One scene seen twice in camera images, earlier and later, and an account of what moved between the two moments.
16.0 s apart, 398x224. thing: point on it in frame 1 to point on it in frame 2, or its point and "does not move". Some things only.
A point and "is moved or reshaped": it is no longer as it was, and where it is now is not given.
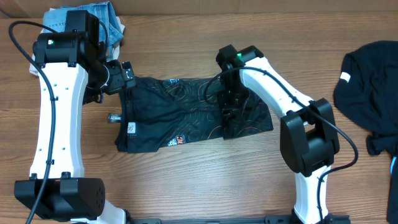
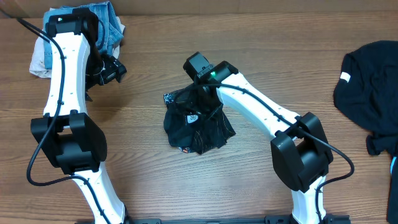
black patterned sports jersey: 163,112 is moved or reshaped
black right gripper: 229,110 to 198,93
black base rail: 333,219 does not move
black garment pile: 366,94 does not move
